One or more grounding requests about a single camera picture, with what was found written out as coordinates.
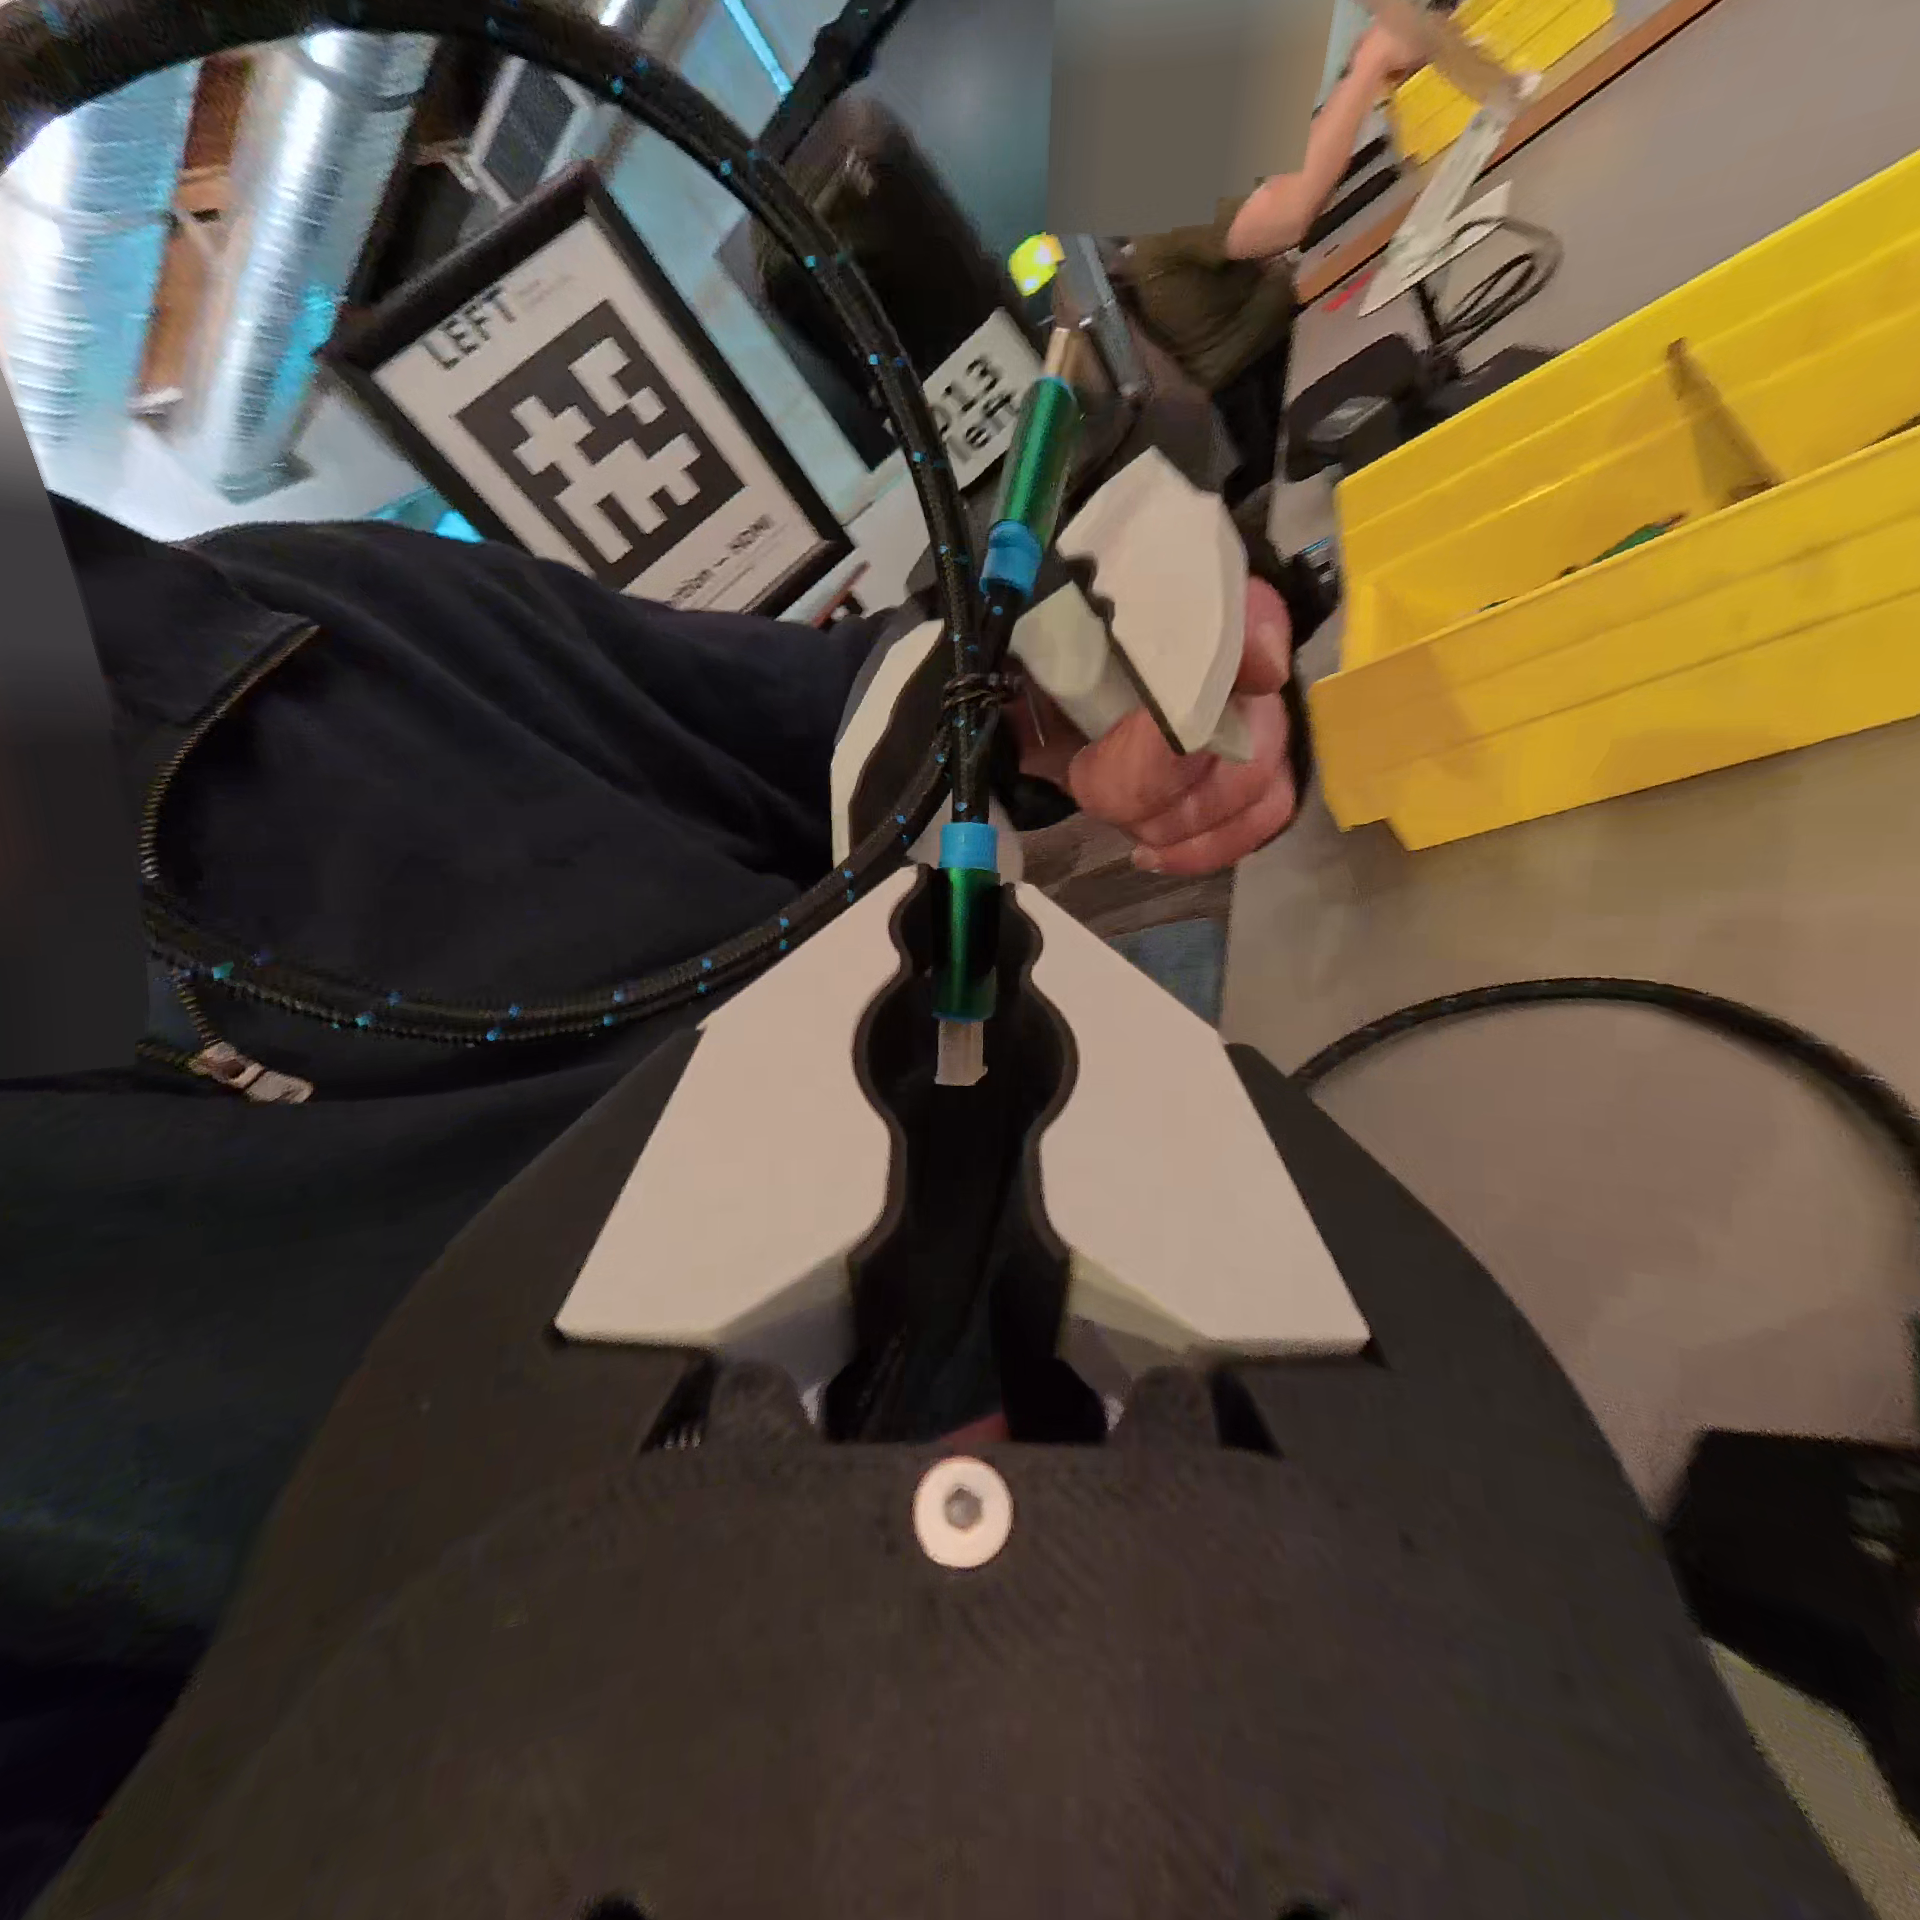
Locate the small tilted board stand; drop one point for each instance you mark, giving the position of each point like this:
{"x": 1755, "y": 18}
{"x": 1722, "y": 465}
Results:
{"x": 1453, "y": 194}

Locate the black HDMI switch box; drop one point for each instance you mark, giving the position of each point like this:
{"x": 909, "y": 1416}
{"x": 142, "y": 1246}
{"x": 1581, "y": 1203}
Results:
{"x": 1800, "y": 1559}

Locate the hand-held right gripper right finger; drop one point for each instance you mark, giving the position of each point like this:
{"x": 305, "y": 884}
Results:
{"x": 1201, "y": 1200}

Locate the black pouch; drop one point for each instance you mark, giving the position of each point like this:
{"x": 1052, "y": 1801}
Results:
{"x": 1349, "y": 404}

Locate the person's dark sweater torso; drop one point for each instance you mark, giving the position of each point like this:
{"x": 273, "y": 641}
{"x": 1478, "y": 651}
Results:
{"x": 300, "y": 1276}

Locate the black camera bar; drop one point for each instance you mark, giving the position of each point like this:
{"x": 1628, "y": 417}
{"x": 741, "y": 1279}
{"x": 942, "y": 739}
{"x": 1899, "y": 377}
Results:
{"x": 832, "y": 67}

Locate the black framed marker sign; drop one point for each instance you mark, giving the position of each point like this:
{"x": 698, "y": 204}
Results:
{"x": 600, "y": 434}

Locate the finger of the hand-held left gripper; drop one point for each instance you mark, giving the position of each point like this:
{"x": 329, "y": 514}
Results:
{"x": 1178, "y": 599}
{"x": 878, "y": 734}

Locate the person's jeans leg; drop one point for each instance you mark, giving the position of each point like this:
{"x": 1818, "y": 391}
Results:
{"x": 1178, "y": 967}

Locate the person's left forearm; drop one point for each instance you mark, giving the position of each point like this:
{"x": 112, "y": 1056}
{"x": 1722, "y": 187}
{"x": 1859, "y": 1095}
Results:
{"x": 720, "y": 705}

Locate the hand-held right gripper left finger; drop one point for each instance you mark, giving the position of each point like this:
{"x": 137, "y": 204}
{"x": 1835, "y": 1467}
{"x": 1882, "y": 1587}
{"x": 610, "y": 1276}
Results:
{"x": 733, "y": 1200}

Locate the yellow plastic bin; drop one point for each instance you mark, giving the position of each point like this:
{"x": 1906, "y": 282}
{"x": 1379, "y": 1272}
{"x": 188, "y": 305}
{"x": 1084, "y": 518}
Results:
{"x": 1650, "y": 705}
{"x": 1453, "y": 75}

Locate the person's left hand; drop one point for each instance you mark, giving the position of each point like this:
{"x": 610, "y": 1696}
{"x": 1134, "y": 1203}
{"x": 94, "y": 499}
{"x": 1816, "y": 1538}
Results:
{"x": 1214, "y": 810}

